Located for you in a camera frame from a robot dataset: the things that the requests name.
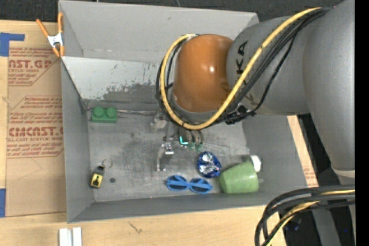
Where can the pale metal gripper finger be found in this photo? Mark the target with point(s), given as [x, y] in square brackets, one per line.
[162, 159]
[158, 122]

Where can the blue sunglasses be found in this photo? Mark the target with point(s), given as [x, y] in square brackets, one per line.
[176, 183]

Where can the grey metal bin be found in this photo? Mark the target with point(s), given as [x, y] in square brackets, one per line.
[129, 147]

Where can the blue and silver foil packet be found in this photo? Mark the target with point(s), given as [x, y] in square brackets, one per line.
[208, 165]

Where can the green toy brick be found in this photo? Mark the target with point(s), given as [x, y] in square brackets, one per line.
[103, 115]

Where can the yellow and black key fob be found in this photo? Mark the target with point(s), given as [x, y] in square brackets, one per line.
[97, 180]

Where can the green cup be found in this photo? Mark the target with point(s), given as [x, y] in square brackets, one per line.
[239, 180]

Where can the brown cardboard board red print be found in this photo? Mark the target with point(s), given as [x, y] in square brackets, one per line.
[31, 175]

